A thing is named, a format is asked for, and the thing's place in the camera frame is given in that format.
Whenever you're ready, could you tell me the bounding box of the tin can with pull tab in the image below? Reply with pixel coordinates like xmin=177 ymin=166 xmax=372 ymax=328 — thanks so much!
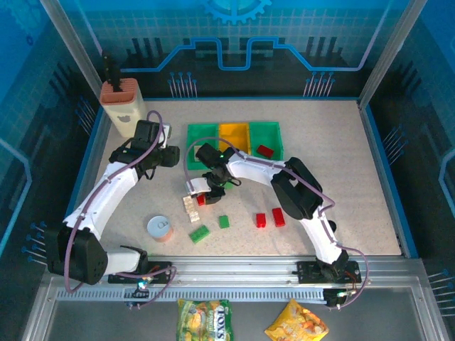
xmin=146 ymin=215 xmax=175 ymax=244

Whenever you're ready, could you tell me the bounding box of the aluminium frame post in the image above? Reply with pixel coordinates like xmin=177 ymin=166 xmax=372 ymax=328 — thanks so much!
xmin=357 ymin=0 xmax=427 ymax=109
xmin=38 ymin=0 xmax=107 ymax=107

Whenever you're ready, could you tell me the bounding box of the aluminium frame rail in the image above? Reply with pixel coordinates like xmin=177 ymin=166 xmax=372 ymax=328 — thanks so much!
xmin=42 ymin=254 xmax=426 ymax=288

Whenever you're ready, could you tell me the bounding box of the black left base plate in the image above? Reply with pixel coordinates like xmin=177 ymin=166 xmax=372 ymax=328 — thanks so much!
xmin=107 ymin=261 xmax=172 ymax=285

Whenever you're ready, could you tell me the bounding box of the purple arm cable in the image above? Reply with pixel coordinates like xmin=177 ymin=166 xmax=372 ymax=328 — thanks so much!
xmin=65 ymin=110 xmax=164 ymax=294
xmin=183 ymin=136 xmax=337 ymax=249

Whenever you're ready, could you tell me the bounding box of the long green lego brick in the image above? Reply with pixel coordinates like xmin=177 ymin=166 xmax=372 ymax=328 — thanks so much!
xmin=188 ymin=224 xmax=210 ymax=244

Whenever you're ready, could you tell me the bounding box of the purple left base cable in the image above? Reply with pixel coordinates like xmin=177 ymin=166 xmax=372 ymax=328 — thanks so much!
xmin=131 ymin=264 xmax=178 ymax=309

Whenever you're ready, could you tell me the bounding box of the yellow snack bag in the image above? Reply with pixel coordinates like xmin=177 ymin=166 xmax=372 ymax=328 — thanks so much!
xmin=264 ymin=298 xmax=331 ymax=341

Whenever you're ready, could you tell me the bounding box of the slotted grey cable duct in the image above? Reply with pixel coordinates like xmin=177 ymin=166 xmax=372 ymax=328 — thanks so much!
xmin=56 ymin=286 xmax=330 ymax=303

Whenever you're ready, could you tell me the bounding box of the cream knife block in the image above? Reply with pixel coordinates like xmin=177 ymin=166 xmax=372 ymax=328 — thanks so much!
xmin=98 ymin=77 xmax=147 ymax=139

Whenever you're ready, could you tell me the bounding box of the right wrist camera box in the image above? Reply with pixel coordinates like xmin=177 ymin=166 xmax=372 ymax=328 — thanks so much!
xmin=183 ymin=178 xmax=208 ymax=198

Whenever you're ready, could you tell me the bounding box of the small circuit board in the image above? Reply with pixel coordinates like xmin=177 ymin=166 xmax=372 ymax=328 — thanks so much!
xmin=132 ymin=278 xmax=152 ymax=299
xmin=325 ymin=287 xmax=351 ymax=309

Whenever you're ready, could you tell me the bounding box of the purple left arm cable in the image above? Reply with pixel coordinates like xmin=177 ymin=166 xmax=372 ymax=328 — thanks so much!
xmin=65 ymin=110 xmax=164 ymax=294

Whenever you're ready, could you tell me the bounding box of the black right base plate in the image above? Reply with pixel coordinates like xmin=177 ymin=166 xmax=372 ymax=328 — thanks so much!
xmin=296 ymin=260 xmax=363 ymax=284

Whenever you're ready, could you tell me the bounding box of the black knife handle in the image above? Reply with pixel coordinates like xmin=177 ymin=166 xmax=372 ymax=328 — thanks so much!
xmin=100 ymin=50 xmax=122 ymax=92

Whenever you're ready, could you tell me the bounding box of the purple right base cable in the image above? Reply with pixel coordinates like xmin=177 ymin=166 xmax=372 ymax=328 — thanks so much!
xmin=337 ymin=247 xmax=371 ymax=310

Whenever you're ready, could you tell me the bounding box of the green plastic bin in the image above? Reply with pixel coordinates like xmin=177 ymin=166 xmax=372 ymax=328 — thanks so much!
xmin=247 ymin=121 xmax=284 ymax=161
xmin=186 ymin=123 xmax=220 ymax=172

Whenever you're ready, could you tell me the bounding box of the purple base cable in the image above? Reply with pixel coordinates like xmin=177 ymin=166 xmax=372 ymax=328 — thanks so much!
xmin=131 ymin=264 xmax=178 ymax=309
xmin=337 ymin=247 xmax=371 ymax=310

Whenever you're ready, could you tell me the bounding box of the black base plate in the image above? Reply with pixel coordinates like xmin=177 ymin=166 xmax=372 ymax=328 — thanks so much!
xmin=296 ymin=260 xmax=363 ymax=284
xmin=107 ymin=261 xmax=172 ymax=285

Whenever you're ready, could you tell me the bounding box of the green snack bag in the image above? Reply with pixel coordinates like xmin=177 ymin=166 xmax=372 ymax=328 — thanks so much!
xmin=176 ymin=298 xmax=236 ymax=341

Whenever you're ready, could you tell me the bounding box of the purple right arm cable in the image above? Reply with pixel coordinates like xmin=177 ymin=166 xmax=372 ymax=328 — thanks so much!
xmin=183 ymin=136 xmax=337 ymax=249

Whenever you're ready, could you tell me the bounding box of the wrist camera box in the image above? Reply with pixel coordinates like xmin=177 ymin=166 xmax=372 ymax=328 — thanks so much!
xmin=183 ymin=178 xmax=208 ymax=198
xmin=159 ymin=123 xmax=173 ymax=147

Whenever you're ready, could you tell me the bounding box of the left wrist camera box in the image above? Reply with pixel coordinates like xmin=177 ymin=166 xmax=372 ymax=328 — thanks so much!
xmin=159 ymin=123 xmax=173 ymax=147

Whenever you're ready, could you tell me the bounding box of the yellow plastic bin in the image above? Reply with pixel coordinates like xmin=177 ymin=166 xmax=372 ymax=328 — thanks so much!
xmin=217 ymin=122 xmax=251 ymax=157

